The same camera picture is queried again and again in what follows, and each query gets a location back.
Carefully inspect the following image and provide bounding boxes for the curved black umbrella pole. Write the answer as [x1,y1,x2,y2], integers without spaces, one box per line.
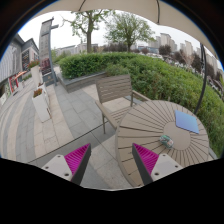
[193,43,208,116]

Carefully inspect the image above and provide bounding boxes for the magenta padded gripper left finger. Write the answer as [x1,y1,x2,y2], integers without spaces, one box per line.
[42,143,91,185]

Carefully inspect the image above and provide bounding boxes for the tall grey sign pylon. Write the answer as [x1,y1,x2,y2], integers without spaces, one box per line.
[39,19,57,86]

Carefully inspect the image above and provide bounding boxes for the grey storefront building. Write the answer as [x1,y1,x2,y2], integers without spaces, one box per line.
[0,34,39,98]

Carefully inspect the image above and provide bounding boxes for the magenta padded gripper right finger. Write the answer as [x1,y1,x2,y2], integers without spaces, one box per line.
[132,143,182,185]

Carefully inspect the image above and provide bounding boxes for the round slatted wooden table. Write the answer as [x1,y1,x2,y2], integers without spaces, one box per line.
[116,100,209,187]

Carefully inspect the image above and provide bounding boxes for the slatted wooden chair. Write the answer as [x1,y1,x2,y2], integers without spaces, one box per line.
[95,74,149,129]

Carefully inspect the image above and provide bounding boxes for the white planter box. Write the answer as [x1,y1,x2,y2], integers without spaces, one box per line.
[28,60,43,87]
[32,88,51,122]

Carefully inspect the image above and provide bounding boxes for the white planter box near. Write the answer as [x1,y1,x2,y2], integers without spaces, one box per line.
[32,88,51,122]

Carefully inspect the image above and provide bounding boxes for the beige patio umbrella canopy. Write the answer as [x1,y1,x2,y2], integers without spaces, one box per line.
[34,0,218,58]

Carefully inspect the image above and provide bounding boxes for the patterned computer mouse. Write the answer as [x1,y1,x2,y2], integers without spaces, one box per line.
[160,135,174,148]

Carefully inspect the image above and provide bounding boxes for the tree left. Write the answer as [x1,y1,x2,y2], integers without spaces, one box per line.
[62,9,112,53]

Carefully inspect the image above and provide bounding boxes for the green hedge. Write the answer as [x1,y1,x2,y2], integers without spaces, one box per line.
[58,52,224,157]

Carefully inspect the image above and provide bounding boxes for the blue mouse pad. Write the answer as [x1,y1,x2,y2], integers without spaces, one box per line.
[175,110,199,134]

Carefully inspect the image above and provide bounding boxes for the tree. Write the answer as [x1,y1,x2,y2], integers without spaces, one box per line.
[105,12,154,52]
[62,9,112,53]

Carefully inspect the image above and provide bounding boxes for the white planter box far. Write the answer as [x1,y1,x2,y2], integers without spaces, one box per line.
[28,60,43,87]

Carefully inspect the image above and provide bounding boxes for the tree right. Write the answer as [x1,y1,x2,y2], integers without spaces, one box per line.
[105,12,154,52]

